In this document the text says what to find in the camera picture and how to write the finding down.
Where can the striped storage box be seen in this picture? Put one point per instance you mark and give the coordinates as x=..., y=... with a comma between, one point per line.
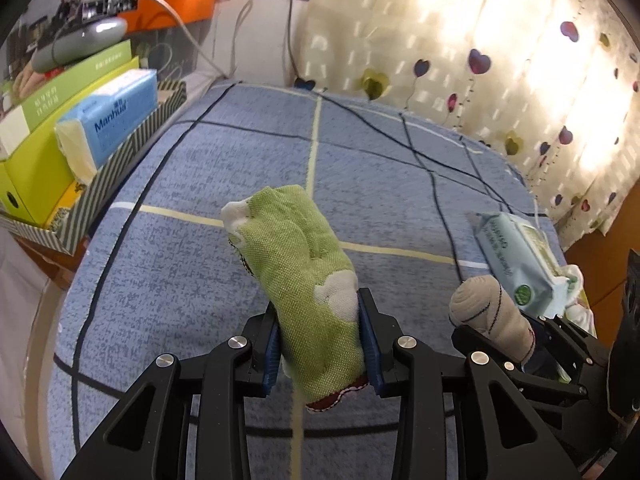
x=125, y=155

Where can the heart print curtain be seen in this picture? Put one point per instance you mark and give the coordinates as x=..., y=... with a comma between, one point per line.
x=500, y=60

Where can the orange tray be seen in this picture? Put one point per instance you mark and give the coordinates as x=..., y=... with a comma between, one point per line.
x=170, y=7

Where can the small white cloth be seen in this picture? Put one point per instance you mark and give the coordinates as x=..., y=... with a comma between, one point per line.
x=580, y=310

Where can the beige sock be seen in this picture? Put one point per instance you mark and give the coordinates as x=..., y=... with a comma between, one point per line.
x=480, y=305

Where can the black electronic device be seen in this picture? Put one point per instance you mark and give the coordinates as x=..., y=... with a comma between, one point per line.
x=110, y=5

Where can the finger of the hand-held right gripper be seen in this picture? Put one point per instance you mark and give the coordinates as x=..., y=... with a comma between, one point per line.
x=530, y=375
x=570, y=347

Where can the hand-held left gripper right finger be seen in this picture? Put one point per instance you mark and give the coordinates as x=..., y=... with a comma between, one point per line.
x=370, y=355

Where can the green cloth with white patches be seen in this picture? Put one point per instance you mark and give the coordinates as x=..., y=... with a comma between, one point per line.
x=300, y=270

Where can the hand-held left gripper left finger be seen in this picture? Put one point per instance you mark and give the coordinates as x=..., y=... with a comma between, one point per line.
x=271, y=355

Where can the blue tissue pack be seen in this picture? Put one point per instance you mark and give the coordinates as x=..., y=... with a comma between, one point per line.
x=115, y=110

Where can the lime green box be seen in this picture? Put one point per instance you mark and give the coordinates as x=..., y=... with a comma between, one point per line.
x=35, y=170

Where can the light blue wet wipes pack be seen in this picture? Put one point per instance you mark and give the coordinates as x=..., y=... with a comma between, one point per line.
x=510, y=255

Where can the wooden wardrobe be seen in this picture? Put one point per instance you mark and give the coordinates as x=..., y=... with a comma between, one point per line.
x=605, y=265

